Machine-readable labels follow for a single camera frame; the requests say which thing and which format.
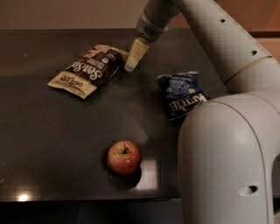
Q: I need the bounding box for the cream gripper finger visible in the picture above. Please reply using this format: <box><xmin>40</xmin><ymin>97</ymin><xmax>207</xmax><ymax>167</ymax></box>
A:
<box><xmin>124</xmin><ymin>38</ymin><xmax>149</xmax><ymax>72</ymax></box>

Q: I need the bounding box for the brown chip bag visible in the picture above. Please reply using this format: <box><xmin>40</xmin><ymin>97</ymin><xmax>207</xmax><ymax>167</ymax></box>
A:
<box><xmin>48</xmin><ymin>45</ymin><xmax>129</xmax><ymax>99</ymax></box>

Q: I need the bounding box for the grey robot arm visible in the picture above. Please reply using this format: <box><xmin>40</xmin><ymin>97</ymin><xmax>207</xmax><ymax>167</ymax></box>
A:
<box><xmin>136</xmin><ymin>0</ymin><xmax>280</xmax><ymax>224</ymax></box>

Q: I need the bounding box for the blue Kettle chip bag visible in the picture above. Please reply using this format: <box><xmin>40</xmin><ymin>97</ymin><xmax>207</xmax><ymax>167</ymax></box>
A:
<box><xmin>157</xmin><ymin>71</ymin><xmax>210</xmax><ymax>121</ymax></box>

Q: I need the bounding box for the red apple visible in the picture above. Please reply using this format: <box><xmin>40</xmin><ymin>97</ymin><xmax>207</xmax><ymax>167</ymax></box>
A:
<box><xmin>107</xmin><ymin>141</ymin><xmax>142</xmax><ymax>177</ymax></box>

